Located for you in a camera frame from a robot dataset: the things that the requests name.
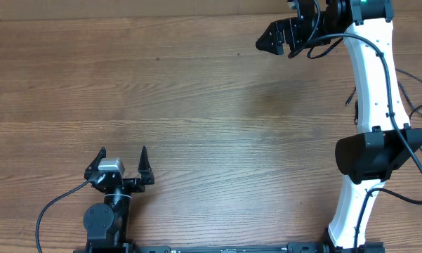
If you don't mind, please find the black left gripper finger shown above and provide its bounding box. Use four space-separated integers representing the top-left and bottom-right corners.
84 147 107 174
138 146 154 185

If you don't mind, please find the black USB cable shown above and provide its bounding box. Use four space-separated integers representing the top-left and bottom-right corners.
345 87 357 107
353 68 422 161

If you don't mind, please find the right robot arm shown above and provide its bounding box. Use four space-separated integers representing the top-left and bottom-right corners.
256 0 422 252

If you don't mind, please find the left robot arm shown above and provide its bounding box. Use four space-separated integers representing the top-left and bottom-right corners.
83 147 154 252

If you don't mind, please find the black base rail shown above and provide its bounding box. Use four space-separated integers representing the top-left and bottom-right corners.
74 242 385 253

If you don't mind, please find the black left camera cable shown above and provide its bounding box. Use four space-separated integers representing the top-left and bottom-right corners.
34 180 91 253

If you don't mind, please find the black camera cable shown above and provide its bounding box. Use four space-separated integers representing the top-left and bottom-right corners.
287 0 422 253
34 180 91 253

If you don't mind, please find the black right camera cable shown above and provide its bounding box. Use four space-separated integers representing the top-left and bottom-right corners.
287 0 422 253

